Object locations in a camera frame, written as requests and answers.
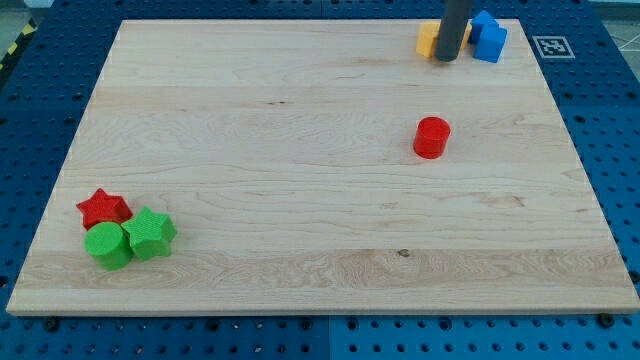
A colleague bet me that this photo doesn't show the green cylinder block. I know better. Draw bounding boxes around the green cylinder block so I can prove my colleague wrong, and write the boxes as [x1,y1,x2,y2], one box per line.
[84,222,133,271]

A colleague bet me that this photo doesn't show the yellow block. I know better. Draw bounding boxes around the yellow block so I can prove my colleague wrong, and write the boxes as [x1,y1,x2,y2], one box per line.
[416,20,472,58]

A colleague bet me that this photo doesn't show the red cylinder block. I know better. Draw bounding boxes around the red cylinder block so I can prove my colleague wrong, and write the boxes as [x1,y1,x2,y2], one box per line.
[413,116,451,159]

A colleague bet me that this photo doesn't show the white fiducial marker tag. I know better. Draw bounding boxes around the white fiducial marker tag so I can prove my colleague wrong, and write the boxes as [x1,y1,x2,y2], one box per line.
[532,35,575,59]

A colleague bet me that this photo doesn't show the wooden board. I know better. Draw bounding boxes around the wooden board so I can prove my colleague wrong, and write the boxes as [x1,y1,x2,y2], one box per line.
[7,19,639,316]

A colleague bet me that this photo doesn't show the green star block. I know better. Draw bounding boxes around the green star block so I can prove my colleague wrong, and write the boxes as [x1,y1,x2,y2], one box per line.
[121,207,177,261]

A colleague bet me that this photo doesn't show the blue block behind cube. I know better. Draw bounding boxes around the blue block behind cube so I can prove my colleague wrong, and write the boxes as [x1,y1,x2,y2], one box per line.
[469,10,499,44]

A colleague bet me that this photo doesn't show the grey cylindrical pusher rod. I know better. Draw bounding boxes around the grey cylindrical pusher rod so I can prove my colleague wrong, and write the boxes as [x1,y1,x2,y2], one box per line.
[434,0,474,62]

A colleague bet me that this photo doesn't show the red star block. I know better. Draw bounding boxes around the red star block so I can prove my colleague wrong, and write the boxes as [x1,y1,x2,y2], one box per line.
[76,188,133,230]

